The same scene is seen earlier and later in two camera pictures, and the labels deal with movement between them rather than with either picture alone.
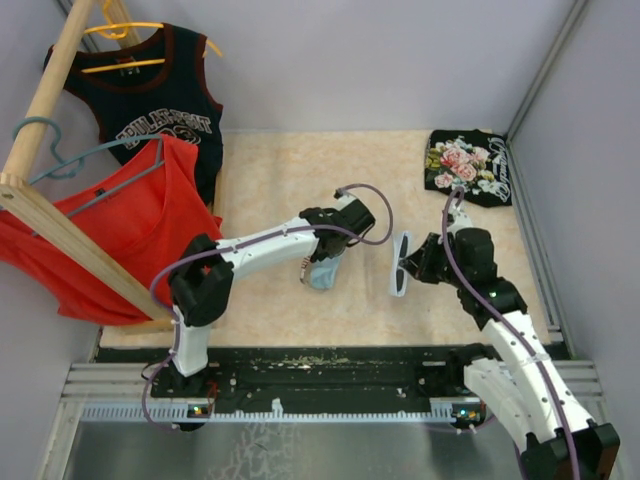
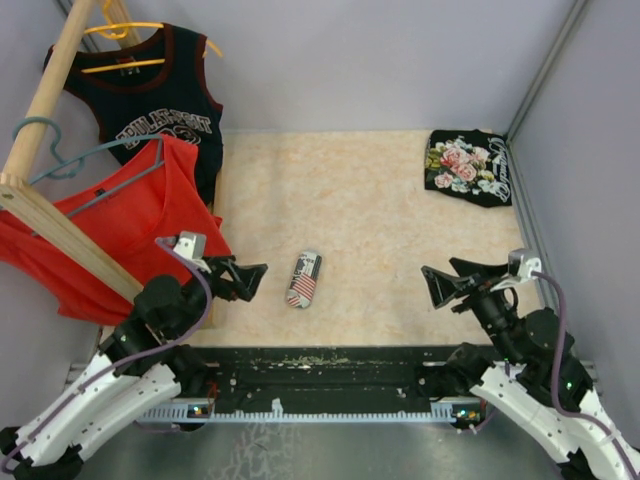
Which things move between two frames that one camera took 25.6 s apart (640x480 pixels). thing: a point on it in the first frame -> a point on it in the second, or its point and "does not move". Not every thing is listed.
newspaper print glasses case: [320, 275] -> [304, 280]
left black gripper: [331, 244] -> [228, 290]
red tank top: [139, 220] does not move
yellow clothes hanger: [119, 30] does not move
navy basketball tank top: [157, 87] does not move
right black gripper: [420, 261] -> [443, 287]
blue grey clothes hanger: [69, 165] does not move
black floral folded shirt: [471, 159] does not move
